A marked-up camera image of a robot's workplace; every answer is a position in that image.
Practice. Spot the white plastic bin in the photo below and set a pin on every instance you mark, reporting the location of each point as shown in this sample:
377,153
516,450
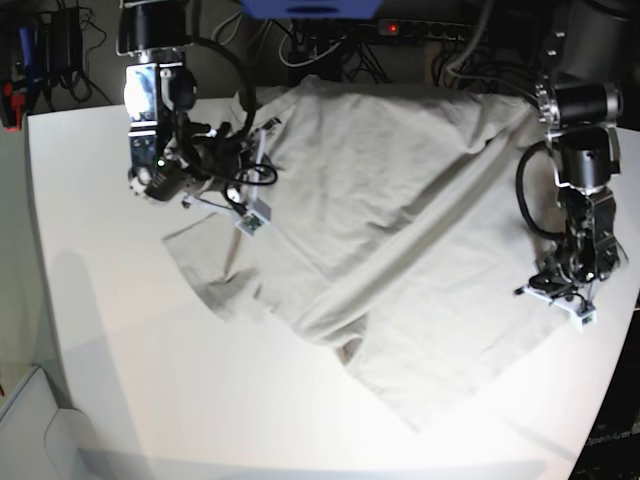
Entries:
39,439

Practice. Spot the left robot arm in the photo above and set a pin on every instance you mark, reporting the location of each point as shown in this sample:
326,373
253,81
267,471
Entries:
583,58

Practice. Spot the blue overhead box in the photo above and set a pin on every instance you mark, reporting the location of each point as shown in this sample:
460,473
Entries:
311,9

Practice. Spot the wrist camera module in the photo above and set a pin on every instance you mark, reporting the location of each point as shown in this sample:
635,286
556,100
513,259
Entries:
585,319
257,215

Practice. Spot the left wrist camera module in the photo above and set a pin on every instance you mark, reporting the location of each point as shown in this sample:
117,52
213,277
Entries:
585,319

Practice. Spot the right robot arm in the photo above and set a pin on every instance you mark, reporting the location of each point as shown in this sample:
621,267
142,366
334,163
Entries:
161,91

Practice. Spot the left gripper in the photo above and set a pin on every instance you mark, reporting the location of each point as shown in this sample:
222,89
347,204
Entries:
552,285

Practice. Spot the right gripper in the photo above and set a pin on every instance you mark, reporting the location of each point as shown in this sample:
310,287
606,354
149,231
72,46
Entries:
234,169

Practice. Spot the black power strip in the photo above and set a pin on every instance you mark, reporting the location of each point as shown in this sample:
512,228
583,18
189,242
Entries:
424,30

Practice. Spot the beige t-shirt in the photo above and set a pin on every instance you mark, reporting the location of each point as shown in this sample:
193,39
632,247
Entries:
395,240

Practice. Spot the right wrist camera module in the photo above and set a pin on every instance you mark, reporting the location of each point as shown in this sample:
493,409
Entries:
257,215

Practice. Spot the red black clamp tool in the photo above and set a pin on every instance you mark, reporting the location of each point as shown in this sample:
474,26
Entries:
12,107

